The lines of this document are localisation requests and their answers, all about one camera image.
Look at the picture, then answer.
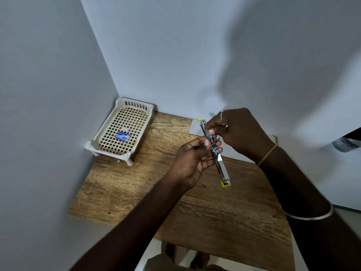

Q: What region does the person's right hand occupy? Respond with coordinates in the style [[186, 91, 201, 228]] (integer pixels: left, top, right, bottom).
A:
[[204, 108, 278, 164]]

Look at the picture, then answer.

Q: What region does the clear plastic water bottle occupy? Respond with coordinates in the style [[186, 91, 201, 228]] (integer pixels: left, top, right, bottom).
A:
[[332, 137, 361, 153]]

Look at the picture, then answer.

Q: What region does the person's left hand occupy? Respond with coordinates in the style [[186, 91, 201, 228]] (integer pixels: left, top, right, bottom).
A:
[[166, 137, 223, 191]]

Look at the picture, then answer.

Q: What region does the person's right forearm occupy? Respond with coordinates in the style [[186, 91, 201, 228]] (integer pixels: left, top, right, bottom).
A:
[[256, 144, 361, 271]]

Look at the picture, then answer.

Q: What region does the cream plastic lattice basket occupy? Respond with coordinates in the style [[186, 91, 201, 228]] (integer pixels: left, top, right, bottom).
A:
[[85, 97, 155, 166]]

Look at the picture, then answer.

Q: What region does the person's left forearm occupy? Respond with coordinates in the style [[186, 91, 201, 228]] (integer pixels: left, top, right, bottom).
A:
[[70, 173, 198, 271]]

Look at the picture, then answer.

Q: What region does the yellow thread wristband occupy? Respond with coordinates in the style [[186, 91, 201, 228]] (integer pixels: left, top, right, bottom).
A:
[[256, 143, 278, 167]]

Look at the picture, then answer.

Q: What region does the silver stapler with yellow ends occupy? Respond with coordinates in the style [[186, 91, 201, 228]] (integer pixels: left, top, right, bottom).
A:
[[197, 119, 232, 189]]

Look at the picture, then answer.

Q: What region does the silver bangle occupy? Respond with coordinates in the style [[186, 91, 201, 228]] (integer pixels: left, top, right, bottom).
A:
[[281, 202, 334, 221]]

